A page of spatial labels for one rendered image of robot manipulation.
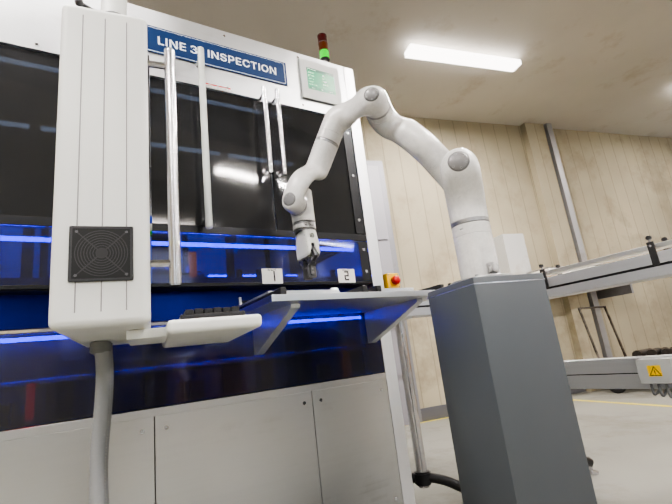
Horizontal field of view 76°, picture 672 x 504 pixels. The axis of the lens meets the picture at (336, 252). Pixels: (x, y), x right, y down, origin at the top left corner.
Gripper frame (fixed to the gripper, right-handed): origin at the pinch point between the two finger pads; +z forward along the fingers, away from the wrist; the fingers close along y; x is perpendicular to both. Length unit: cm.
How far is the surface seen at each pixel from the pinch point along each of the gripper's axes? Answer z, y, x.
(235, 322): 21, -39, 41
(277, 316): 15.2, -4.0, 15.5
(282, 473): 66, 20, 9
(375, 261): -9.9, 19.2, -44.5
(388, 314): 16.2, 3.1, -34.4
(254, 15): -234, 119, -42
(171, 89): -36, -38, 52
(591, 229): -91, 144, -490
